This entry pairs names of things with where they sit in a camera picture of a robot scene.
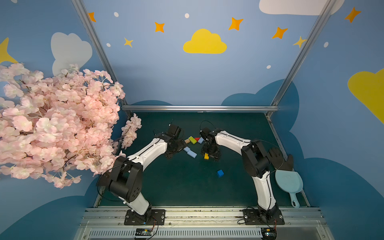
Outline black rubber glove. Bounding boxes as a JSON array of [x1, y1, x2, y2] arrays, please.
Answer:
[[269, 148, 294, 171]]

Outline pink cherry blossom tree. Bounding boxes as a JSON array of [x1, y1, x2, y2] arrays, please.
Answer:
[[1, 63, 142, 189]]

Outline aluminium back frame bar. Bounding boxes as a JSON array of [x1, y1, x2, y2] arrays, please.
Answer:
[[122, 105, 279, 112]]

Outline aluminium front rail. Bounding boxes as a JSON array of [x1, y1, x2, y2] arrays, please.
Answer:
[[74, 207, 334, 240]]

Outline blue cube block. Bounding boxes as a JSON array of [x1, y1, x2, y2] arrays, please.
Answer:
[[217, 170, 224, 178]]

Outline controller board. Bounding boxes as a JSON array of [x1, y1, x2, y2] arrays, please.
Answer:
[[261, 228, 277, 240], [135, 229, 153, 238]]

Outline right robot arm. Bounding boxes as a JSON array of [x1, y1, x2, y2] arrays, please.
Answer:
[[200, 128, 284, 221]]

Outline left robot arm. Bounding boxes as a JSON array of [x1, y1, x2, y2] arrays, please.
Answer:
[[98, 134, 187, 218]]

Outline right controller board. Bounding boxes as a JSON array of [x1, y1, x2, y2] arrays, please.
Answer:
[[261, 228, 277, 240]]

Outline light blue dustpan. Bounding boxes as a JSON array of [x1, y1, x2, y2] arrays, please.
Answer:
[[275, 170, 304, 208]]

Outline lime green rectangular block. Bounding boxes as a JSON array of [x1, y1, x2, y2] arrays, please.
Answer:
[[188, 136, 197, 145]]

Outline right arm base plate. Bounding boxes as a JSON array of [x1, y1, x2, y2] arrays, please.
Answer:
[[242, 208, 285, 226]]

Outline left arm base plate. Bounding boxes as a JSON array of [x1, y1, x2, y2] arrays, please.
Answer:
[[124, 209, 166, 226]]

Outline left controller board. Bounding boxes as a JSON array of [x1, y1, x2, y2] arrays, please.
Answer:
[[135, 229, 153, 238]]

